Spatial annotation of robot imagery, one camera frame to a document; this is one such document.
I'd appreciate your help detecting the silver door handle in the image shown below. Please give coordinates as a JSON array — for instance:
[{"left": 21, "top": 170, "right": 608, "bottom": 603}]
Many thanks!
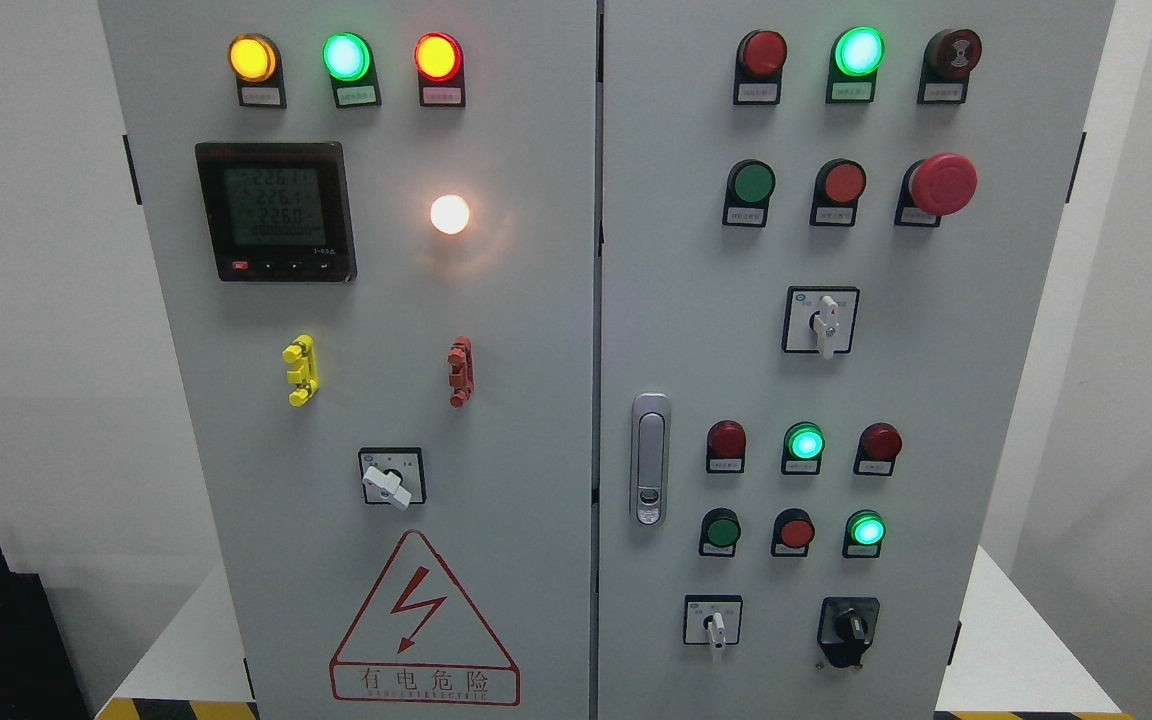
[{"left": 630, "top": 392, "right": 670, "bottom": 526}]

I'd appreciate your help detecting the grey left cabinet door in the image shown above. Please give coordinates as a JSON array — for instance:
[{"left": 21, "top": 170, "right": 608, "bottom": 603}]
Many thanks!
[{"left": 99, "top": 1, "right": 599, "bottom": 719}]

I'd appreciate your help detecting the grey cabinet door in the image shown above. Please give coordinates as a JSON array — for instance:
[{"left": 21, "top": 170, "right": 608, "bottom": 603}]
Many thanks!
[
  {"left": 99, "top": 1, "right": 599, "bottom": 719},
  {"left": 596, "top": 1, "right": 1114, "bottom": 719}
]

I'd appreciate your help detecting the grey right cabinet door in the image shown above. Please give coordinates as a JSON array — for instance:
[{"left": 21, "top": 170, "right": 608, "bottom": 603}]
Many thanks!
[{"left": 596, "top": 1, "right": 1114, "bottom": 719}]

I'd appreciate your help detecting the red terminal connector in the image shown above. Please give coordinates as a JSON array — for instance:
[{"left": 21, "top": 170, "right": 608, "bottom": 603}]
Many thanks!
[{"left": 445, "top": 336, "right": 475, "bottom": 409}]

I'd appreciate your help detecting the dark red indicator light left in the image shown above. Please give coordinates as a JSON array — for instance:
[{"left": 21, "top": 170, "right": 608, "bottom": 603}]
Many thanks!
[{"left": 707, "top": 419, "right": 748, "bottom": 473}]

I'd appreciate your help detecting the dark red indicator light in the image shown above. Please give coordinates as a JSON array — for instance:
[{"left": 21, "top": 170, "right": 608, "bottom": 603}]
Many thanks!
[
  {"left": 707, "top": 419, "right": 748, "bottom": 473},
  {"left": 852, "top": 420, "right": 902, "bottom": 477}
]

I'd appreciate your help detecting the white lit indicator light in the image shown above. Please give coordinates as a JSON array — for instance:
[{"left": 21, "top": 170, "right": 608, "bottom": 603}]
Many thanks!
[{"left": 429, "top": 194, "right": 471, "bottom": 236}]

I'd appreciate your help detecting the green push button lower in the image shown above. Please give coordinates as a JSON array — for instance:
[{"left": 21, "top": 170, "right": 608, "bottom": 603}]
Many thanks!
[{"left": 698, "top": 507, "right": 742, "bottom": 558}]

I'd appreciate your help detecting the green push button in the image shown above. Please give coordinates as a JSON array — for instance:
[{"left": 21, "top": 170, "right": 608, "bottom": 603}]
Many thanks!
[
  {"left": 698, "top": 507, "right": 742, "bottom": 558},
  {"left": 722, "top": 159, "right": 776, "bottom": 228}
]

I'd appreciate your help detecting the green indicator light middle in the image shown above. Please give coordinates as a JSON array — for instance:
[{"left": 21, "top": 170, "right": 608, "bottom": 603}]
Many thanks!
[{"left": 781, "top": 420, "right": 826, "bottom": 477}]

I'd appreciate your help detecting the green indicator light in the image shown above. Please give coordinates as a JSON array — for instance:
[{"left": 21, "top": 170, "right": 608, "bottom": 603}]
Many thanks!
[
  {"left": 781, "top": 420, "right": 826, "bottom": 477},
  {"left": 826, "top": 26, "right": 886, "bottom": 104},
  {"left": 323, "top": 32, "right": 381, "bottom": 108},
  {"left": 841, "top": 509, "right": 887, "bottom": 559}
]

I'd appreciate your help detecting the green push button upper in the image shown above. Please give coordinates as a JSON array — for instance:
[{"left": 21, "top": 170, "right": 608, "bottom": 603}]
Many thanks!
[{"left": 722, "top": 159, "right": 776, "bottom": 228}]

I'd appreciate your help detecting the yellow terminal connector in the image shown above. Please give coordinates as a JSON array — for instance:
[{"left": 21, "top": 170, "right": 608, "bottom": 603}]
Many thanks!
[{"left": 282, "top": 334, "right": 319, "bottom": 407}]

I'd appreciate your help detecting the red push button lower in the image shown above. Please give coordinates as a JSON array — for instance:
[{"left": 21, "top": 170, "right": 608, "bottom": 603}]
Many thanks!
[{"left": 771, "top": 509, "right": 814, "bottom": 559}]

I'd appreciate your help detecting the red push button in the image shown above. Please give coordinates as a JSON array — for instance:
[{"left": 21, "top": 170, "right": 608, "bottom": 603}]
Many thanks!
[
  {"left": 771, "top": 509, "right": 814, "bottom": 559},
  {"left": 809, "top": 158, "right": 867, "bottom": 227}
]

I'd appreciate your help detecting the dark red indicator light right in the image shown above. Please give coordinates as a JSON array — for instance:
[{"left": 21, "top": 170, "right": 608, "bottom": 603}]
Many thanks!
[{"left": 852, "top": 420, "right": 902, "bottom": 477}]

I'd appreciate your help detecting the red push button upper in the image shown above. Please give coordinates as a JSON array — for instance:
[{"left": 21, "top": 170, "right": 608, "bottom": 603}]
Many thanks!
[{"left": 809, "top": 158, "right": 867, "bottom": 227}]

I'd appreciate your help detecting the red high voltage warning sticker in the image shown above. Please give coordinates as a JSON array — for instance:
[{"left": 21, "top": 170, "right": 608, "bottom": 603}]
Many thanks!
[{"left": 329, "top": 529, "right": 521, "bottom": 707}]

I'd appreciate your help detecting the red lit indicator light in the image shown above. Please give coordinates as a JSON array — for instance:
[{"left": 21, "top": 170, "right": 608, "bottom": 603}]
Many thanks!
[{"left": 414, "top": 32, "right": 467, "bottom": 108}]

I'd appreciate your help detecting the green indicator light lower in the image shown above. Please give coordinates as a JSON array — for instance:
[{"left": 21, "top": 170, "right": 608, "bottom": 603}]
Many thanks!
[{"left": 841, "top": 509, "right": 887, "bottom": 559}]

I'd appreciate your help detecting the black digital power meter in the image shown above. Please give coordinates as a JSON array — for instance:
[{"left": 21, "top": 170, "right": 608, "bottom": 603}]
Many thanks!
[{"left": 195, "top": 141, "right": 357, "bottom": 283}]

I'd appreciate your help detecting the red indicator light top right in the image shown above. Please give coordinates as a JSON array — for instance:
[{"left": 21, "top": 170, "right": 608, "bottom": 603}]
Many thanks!
[{"left": 732, "top": 29, "right": 788, "bottom": 106}]

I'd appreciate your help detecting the green indicator light top left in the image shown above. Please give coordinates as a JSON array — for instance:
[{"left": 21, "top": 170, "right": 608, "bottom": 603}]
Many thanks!
[{"left": 323, "top": 32, "right": 381, "bottom": 108}]

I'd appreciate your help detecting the red emergency stop button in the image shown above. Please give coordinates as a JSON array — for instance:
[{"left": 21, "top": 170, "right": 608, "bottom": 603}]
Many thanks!
[{"left": 893, "top": 152, "right": 978, "bottom": 228}]

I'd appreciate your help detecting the green indicator light top right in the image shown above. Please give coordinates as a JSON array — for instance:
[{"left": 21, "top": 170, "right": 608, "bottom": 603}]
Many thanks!
[{"left": 826, "top": 26, "right": 886, "bottom": 104}]

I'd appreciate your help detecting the yellow indicator light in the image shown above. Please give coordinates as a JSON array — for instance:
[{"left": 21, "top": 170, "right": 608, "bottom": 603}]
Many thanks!
[{"left": 227, "top": 33, "right": 285, "bottom": 108}]

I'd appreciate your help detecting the dark red buzzer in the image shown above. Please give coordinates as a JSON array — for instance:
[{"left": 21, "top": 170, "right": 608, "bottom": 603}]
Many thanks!
[{"left": 916, "top": 28, "right": 982, "bottom": 105}]

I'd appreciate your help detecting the black box with antenna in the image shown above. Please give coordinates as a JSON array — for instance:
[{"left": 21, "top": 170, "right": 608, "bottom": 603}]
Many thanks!
[{"left": 0, "top": 543, "right": 90, "bottom": 719}]

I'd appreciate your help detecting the white selector switch left door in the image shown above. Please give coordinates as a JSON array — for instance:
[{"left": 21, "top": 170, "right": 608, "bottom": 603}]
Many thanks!
[{"left": 357, "top": 447, "right": 429, "bottom": 510}]

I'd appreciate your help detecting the white selector switch upper right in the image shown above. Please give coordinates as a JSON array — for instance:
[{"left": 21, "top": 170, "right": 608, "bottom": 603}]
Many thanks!
[{"left": 781, "top": 286, "right": 861, "bottom": 359}]

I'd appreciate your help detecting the white selector switch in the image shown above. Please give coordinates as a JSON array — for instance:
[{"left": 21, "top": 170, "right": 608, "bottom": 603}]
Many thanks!
[
  {"left": 781, "top": 286, "right": 861, "bottom": 359},
  {"left": 684, "top": 594, "right": 742, "bottom": 662}
]

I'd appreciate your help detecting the white selector switch lower right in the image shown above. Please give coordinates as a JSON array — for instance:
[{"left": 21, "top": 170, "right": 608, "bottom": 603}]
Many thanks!
[{"left": 684, "top": 594, "right": 742, "bottom": 662}]

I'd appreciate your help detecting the black rotary selector switch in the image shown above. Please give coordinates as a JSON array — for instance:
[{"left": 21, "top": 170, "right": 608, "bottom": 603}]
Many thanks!
[{"left": 817, "top": 596, "right": 881, "bottom": 669}]

